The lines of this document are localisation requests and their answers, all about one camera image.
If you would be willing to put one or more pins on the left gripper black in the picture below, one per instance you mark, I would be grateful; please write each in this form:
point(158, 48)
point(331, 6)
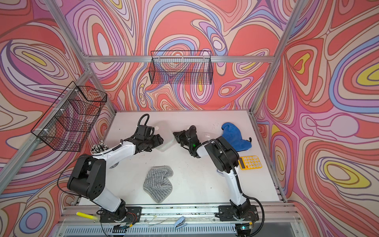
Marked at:
point(158, 140)

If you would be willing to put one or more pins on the large clear lunch box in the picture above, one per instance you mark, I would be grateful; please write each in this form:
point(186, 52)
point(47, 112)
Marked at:
point(164, 130)

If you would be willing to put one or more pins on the small clear box base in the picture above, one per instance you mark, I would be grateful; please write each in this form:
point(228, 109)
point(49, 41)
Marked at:
point(206, 136)

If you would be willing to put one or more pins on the blue microfiber cloth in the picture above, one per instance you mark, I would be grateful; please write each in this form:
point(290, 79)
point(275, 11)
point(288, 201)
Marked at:
point(232, 135)

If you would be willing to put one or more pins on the cup of pens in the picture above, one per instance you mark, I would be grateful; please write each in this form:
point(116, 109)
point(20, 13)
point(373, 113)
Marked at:
point(99, 148)

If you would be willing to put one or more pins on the back wall wire basket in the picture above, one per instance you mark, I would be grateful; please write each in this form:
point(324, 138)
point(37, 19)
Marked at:
point(181, 67)

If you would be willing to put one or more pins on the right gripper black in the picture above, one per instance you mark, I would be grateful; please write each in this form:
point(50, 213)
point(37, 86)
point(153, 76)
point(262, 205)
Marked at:
point(179, 135)

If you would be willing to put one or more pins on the yellow highlighter marker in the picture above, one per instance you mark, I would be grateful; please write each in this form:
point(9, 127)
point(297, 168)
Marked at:
point(87, 216)

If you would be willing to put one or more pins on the wall wire basket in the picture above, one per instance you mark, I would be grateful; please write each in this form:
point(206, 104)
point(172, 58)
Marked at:
point(181, 67)
point(73, 120)

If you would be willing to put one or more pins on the blue binder clip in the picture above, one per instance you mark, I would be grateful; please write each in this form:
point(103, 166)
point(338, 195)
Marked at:
point(180, 223)

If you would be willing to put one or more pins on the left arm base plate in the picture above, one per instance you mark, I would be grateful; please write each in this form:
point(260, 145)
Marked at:
point(130, 214)

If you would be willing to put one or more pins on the grey striped cloth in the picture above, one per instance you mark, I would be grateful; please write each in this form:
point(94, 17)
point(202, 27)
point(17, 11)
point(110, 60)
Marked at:
point(157, 184)

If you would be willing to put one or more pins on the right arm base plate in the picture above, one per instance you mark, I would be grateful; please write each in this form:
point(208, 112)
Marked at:
point(230, 213)

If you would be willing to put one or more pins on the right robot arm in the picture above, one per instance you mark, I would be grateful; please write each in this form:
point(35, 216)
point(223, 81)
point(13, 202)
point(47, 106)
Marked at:
point(224, 157)

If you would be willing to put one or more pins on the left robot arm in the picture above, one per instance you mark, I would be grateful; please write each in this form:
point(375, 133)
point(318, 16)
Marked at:
point(88, 178)

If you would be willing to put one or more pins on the yellow perforated tray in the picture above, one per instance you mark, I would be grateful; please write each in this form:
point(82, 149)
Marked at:
point(249, 162)

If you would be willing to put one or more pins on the left wall wire basket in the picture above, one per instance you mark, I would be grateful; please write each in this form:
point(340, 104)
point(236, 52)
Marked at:
point(73, 120)

